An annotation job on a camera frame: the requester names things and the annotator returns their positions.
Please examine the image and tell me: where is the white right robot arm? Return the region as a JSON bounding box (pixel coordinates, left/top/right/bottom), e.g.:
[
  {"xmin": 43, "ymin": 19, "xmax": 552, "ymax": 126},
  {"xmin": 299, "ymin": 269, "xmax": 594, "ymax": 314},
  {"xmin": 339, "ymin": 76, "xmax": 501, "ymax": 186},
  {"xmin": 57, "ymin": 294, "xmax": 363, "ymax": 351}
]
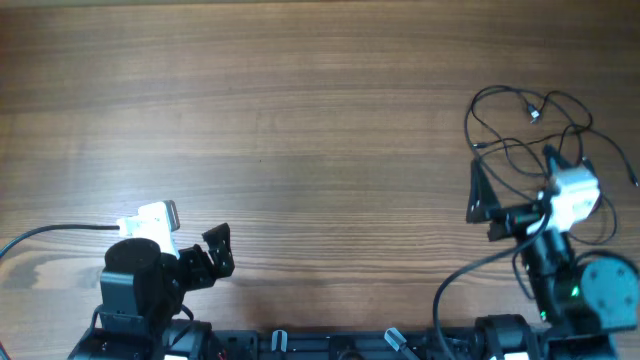
[{"xmin": 466, "ymin": 145, "xmax": 639, "ymax": 359}]

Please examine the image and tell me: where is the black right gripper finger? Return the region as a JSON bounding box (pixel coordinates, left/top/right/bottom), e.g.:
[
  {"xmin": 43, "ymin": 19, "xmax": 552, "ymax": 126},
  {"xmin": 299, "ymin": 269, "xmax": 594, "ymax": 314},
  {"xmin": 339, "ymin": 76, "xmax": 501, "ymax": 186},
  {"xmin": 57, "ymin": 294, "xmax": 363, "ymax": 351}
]
[
  {"xmin": 466, "ymin": 159, "xmax": 501, "ymax": 223},
  {"xmin": 543, "ymin": 144, "xmax": 575, "ymax": 175}
]

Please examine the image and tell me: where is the thin black cable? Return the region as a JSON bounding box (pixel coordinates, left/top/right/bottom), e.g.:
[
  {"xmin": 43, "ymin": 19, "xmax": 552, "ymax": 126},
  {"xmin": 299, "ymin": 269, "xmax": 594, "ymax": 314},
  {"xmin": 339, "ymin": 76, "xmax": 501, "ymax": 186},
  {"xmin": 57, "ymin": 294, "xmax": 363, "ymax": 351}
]
[{"xmin": 544, "ymin": 89, "xmax": 640, "ymax": 189}]

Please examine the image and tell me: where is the black USB cable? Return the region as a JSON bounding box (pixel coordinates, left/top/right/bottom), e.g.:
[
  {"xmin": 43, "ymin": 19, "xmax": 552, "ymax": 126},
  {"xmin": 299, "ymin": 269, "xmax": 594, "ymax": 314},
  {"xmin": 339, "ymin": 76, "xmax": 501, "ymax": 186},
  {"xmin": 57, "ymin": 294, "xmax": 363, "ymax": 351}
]
[{"xmin": 463, "ymin": 84, "xmax": 619, "ymax": 246}]

